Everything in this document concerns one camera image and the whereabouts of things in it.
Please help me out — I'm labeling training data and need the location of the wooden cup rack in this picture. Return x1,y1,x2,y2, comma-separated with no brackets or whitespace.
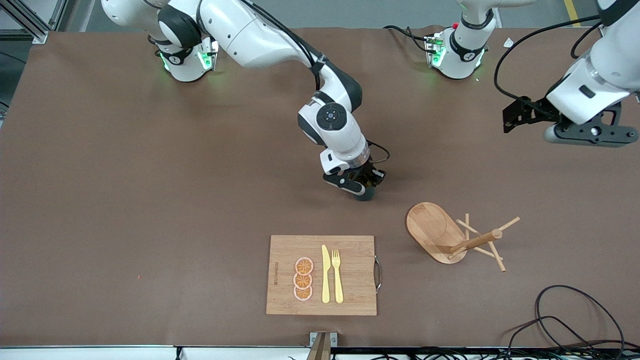
405,201,521,273

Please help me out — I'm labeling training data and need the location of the bamboo cutting board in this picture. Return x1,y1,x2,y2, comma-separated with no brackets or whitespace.
265,235,383,317

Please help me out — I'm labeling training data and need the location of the yellow plastic knife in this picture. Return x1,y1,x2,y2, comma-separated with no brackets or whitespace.
321,244,331,304

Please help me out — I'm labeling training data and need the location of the yellow plastic fork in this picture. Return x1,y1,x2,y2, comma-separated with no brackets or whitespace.
331,249,345,305

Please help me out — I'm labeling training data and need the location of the brown table cover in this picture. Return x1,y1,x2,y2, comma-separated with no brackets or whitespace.
0,26,640,348

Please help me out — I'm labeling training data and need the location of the left arm black wrist cable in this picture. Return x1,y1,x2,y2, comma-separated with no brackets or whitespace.
494,15,608,113

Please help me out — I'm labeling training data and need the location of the arm black wrist cable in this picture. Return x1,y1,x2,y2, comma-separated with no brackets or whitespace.
494,15,608,113
240,0,392,165

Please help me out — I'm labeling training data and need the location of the left arm base cable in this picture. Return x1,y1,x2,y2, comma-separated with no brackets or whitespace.
383,25,432,53

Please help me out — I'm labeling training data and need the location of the right arm black wrist cable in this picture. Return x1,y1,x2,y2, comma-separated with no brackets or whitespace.
240,0,392,165

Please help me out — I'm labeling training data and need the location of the grey metal bracket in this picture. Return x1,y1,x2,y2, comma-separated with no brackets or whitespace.
306,331,338,360

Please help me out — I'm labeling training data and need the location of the looped black floor cable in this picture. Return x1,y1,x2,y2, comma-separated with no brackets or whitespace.
507,285,626,360

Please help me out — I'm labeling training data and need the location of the black cable bundle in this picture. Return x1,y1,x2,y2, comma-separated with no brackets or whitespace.
332,345,640,360

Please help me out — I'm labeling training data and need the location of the aluminium frame profile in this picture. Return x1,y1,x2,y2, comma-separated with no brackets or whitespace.
0,0,68,45

